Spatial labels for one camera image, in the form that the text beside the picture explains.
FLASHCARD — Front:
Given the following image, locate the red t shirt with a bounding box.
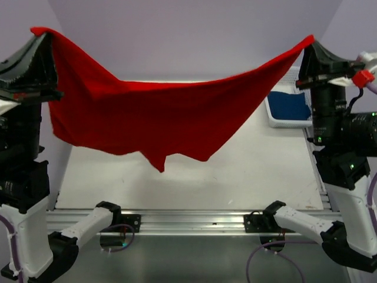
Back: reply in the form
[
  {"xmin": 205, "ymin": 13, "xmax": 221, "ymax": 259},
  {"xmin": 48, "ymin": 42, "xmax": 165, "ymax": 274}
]
[{"xmin": 31, "ymin": 27, "xmax": 315, "ymax": 172}]

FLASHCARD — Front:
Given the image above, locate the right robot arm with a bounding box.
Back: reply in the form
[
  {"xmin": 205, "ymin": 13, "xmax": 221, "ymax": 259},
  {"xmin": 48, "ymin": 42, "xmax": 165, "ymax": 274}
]
[{"xmin": 261, "ymin": 41, "xmax": 376, "ymax": 273}]

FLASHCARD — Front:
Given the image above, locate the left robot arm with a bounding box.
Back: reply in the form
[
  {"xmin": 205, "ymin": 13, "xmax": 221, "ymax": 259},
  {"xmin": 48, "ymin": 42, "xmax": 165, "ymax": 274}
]
[{"xmin": 1, "ymin": 33, "xmax": 121, "ymax": 282}]

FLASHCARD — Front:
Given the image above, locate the white plastic basket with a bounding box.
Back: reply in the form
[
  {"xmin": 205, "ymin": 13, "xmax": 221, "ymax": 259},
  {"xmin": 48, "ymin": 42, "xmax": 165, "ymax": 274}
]
[{"xmin": 264, "ymin": 67, "xmax": 312, "ymax": 129}]

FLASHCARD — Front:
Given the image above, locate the blue t shirt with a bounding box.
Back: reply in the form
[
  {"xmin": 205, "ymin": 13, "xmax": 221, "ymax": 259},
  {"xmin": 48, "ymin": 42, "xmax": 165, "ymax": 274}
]
[{"xmin": 267, "ymin": 91, "xmax": 311, "ymax": 121}]

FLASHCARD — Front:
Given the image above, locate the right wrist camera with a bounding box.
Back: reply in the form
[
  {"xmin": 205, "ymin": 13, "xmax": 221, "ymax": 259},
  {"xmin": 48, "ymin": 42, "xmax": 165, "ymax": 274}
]
[{"xmin": 335, "ymin": 50, "xmax": 377, "ymax": 89}]

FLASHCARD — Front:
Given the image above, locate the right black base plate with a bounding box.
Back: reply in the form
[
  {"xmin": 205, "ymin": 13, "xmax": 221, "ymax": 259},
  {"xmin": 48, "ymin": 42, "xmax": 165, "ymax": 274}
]
[{"xmin": 243, "ymin": 210, "xmax": 282, "ymax": 233}]

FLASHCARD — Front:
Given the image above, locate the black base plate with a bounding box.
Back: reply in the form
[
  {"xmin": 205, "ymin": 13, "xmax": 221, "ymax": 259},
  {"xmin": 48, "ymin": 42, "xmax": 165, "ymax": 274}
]
[
  {"xmin": 118, "ymin": 213, "xmax": 141, "ymax": 233},
  {"xmin": 243, "ymin": 210, "xmax": 282, "ymax": 233}
]

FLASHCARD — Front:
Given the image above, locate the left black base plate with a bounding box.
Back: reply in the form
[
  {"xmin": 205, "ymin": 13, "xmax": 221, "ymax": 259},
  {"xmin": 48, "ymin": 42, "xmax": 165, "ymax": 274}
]
[{"xmin": 118, "ymin": 213, "xmax": 141, "ymax": 233}]

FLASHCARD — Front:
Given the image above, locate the aluminium mounting rail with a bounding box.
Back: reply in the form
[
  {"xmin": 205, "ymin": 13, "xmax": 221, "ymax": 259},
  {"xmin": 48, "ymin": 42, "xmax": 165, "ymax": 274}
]
[{"xmin": 47, "ymin": 209, "xmax": 342, "ymax": 236}]

